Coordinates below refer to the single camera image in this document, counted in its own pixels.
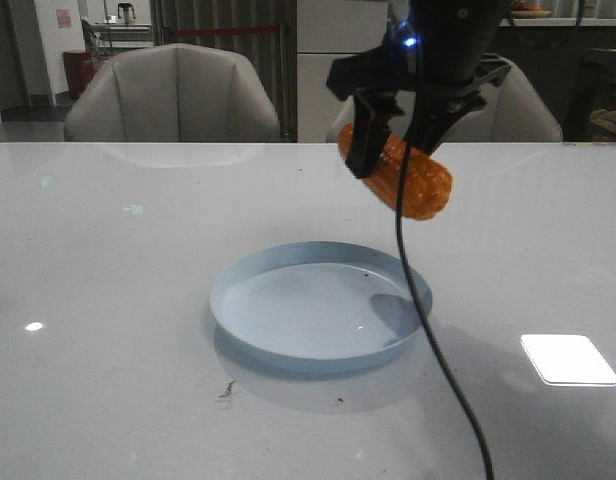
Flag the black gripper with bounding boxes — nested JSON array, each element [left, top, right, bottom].
[[326, 0, 510, 179]]

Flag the orange corn cob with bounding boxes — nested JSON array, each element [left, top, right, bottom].
[[362, 133, 453, 221]]

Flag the light blue round plate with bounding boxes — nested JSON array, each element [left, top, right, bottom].
[[210, 241, 423, 373]]

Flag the white cabinet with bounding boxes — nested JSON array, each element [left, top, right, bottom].
[[296, 1, 388, 143]]

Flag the right grey upholstered chair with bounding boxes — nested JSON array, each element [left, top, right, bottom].
[[328, 54, 562, 147]]

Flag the grey upholstered chair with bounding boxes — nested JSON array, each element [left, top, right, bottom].
[[328, 54, 562, 147], [64, 43, 280, 143]]

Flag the fruit bowl on counter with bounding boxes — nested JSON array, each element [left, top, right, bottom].
[[510, 1, 552, 19]]

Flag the dark counter with white top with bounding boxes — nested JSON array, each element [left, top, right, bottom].
[[488, 19, 616, 141]]

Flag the left grey upholstered chair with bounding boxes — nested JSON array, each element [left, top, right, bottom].
[[64, 43, 280, 143]]

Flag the red barrier belt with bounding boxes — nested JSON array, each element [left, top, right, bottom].
[[168, 25, 281, 38]]

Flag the red trash bin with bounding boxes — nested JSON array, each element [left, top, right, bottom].
[[63, 50, 94, 100]]

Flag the black cable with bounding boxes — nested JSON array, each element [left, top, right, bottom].
[[395, 89, 495, 480]]

